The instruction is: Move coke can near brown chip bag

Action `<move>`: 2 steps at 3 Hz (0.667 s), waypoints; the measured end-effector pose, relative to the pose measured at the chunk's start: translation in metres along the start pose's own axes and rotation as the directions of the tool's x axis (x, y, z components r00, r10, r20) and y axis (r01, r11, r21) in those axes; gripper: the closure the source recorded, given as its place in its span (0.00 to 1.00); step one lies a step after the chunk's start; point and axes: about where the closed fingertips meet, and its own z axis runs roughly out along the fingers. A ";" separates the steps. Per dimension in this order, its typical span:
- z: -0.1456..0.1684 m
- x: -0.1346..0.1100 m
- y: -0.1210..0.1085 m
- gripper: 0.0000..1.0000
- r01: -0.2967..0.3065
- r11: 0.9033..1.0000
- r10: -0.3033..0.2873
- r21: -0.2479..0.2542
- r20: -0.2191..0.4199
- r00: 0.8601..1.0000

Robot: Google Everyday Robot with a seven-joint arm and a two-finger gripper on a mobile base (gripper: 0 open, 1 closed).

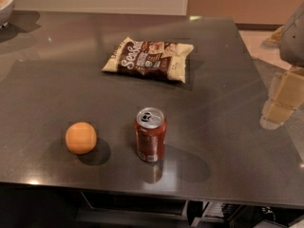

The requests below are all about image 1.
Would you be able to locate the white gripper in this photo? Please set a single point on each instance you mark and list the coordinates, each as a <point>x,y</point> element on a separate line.
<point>294,43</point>

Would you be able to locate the red coke can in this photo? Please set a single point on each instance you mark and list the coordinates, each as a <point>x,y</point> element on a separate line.
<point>150,129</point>

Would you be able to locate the brown chip bag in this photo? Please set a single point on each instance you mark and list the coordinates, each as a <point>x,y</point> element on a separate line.
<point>164,61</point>

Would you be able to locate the orange fruit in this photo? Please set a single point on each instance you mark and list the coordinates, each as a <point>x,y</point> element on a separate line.
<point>80,138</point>

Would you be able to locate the dark drawer under counter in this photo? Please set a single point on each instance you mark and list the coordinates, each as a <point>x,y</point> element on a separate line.
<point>129,210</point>

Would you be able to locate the silver fruit bowl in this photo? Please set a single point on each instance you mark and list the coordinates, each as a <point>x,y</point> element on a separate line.
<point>6,8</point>

